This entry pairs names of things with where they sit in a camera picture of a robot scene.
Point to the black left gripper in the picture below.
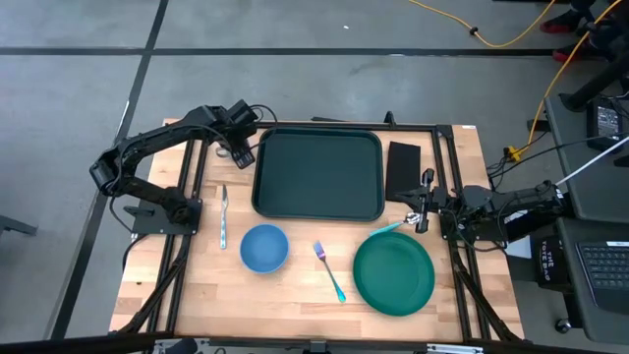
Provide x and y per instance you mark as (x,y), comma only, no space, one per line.
(238,135)

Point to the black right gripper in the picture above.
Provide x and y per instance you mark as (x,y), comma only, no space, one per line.
(442,200)

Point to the black napkin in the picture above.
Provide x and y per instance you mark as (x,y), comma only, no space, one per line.
(403,169)

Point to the green round plate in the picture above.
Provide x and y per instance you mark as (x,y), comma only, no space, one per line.
(393,275)

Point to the blue bowl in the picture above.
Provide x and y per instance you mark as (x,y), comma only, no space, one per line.
(264,248)

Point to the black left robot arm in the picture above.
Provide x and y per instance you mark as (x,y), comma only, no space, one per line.
(157,135)

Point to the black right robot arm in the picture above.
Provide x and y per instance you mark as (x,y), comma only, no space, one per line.
(521,206)

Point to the dark green plastic tray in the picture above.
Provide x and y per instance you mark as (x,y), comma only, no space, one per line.
(319,174)

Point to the white paper sheet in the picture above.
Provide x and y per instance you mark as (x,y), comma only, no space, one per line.
(518,248)

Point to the iridescent metal fork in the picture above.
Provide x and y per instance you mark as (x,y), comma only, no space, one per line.
(319,252)

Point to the black tote bag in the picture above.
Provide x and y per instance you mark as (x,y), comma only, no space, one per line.
(548,260)

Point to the grey side desk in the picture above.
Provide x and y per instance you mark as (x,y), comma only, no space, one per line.
(589,196)

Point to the desk caster wheel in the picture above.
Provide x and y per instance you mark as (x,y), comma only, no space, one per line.
(563,325)

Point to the black laptop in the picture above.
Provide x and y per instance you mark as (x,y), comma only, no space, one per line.
(607,268)

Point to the black power adapter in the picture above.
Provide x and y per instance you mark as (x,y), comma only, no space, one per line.
(607,123)

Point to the black stand leg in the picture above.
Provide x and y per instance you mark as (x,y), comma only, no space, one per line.
(589,88)

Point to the grey furniture foot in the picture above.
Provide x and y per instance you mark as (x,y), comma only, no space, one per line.
(15,226)

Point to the person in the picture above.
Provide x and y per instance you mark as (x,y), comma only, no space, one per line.
(565,19)

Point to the black metal crossbar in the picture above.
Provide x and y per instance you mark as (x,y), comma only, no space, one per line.
(74,342)

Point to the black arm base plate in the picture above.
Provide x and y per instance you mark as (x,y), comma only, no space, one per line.
(152,223)
(449,231)

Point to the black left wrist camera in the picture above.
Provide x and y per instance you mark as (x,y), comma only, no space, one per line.
(242,114)

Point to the black aluminium table frame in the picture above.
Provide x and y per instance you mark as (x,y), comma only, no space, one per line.
(408,127)

